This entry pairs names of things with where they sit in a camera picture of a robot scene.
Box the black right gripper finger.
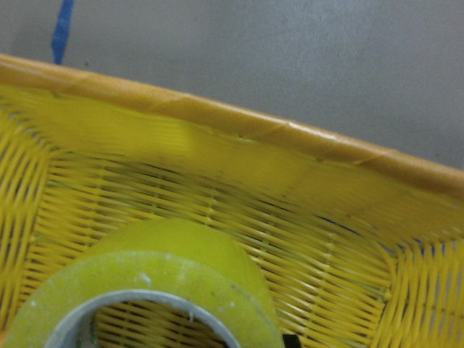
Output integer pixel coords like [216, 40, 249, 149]
[282, 333, 299, 348]

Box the yellow tape roll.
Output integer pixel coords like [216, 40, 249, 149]
[4, 219, 283, 347]

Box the yellow woven basket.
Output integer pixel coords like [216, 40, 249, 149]
[1, 55, 463, 347]

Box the blue tape strip near basket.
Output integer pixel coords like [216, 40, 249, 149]
[50, 0, 75, 65]

